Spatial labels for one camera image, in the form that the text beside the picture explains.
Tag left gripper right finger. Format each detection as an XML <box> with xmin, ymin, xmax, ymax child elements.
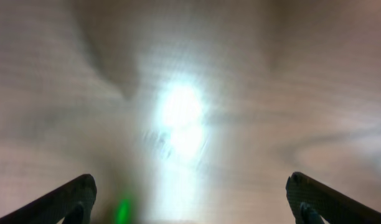
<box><xmin>286</xmin><ymin>172</ymin><xmax>381</xmax><ymax>224</ymax></box>

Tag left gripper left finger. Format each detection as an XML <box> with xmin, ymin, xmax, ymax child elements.
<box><xmin>0</xmin><ymin>174</ymin><xmax>97</xmax><ymax>224</ymax></box>

